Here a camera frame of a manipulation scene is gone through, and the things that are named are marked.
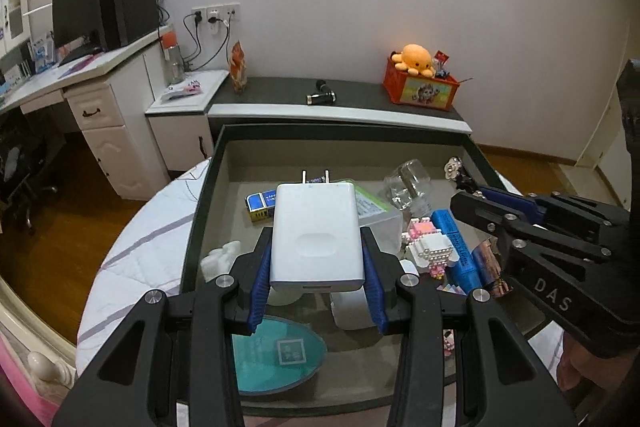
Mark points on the blue white boxes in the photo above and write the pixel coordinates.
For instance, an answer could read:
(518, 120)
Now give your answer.
(41, 52)

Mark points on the pink bed cloth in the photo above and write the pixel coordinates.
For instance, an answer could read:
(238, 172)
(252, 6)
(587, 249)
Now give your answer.
(20, 387)

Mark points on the white wall socket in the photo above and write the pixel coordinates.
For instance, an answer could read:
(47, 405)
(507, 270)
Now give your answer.
(231, 11)
(198, 14)
(214, 13)

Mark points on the white bed frame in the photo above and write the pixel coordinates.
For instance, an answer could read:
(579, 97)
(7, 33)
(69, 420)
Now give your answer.
(45, 362)

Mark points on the small pink figurine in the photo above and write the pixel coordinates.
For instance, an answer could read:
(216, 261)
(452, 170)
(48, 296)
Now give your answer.
(448, 341)

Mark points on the clear plastic bottle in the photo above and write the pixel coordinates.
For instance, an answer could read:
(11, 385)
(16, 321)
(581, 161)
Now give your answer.
(410, 187)

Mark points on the person's right hand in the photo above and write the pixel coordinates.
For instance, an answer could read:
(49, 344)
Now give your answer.
(575, 367)

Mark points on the grey bed headboard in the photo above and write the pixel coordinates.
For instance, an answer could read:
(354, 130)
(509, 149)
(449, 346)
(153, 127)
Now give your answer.
(360, 107)

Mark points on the pink white packet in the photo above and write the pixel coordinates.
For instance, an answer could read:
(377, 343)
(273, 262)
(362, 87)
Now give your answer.
(182, 90)

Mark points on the black computer monitor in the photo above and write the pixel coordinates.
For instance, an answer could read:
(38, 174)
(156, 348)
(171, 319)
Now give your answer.
(75, 17)

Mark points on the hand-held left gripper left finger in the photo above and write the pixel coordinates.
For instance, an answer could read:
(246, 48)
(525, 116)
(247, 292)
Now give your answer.
(257, 292)

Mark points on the blue narrow box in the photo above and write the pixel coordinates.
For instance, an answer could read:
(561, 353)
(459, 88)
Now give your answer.
(457, 247)

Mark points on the pink white block toy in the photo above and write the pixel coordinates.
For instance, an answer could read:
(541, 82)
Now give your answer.
(430, 252)

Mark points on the orange octopus plush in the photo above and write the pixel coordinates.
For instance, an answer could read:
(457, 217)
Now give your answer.
(414, 59)

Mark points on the orange snack bag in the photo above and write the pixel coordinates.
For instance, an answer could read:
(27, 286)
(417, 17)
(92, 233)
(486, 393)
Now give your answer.
(238, 69)

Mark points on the clear plastic box with label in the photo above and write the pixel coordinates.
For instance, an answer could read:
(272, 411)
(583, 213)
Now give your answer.
(380, 217)

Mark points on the pink box with black rim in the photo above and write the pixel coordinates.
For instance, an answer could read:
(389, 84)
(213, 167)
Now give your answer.
(240, 167)

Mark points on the black computer tower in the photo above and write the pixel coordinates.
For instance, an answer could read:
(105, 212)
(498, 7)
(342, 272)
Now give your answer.
(127, 4)

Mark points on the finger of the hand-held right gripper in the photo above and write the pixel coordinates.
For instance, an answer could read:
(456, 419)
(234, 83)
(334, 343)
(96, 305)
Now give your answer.
(475, 209)
(505, 202)

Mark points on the white desk with drawers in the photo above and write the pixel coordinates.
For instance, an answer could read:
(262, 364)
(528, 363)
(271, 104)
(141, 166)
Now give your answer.
(120, 142)

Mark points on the black office chair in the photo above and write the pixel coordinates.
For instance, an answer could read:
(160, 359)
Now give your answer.
(22, 172)

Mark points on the water bottle with orange cap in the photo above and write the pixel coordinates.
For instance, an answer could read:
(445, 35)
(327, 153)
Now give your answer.
(173, 59)

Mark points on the small white box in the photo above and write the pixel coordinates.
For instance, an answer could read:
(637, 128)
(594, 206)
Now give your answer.
(352, 312)

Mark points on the white charger adapter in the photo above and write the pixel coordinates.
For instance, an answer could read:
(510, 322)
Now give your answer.
(315, 232)

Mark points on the black flashlight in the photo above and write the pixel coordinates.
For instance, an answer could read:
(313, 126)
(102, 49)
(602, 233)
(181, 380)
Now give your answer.
(322, 96)

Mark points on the orange storage crate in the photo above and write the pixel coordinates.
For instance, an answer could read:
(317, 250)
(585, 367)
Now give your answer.
(425, 92)

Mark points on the white ceramic animal figure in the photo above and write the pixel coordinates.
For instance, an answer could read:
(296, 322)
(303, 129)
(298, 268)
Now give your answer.
(220, 262)

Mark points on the purple paper sheet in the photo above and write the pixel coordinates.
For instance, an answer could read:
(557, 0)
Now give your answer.
(80, 67)

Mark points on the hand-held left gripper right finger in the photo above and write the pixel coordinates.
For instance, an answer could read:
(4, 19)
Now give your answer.
(375, 297)

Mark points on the blue and gold box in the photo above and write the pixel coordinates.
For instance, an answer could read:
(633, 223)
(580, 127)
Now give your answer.
(257, 204)

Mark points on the white glass-door cabinet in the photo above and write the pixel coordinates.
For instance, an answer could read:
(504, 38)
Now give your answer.
(12, 12)

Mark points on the white nightstand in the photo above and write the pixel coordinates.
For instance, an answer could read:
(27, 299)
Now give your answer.
(180, 132)

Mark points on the teal facial brush clear case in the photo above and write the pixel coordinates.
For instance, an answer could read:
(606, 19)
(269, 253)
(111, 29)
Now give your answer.
(260, 357)

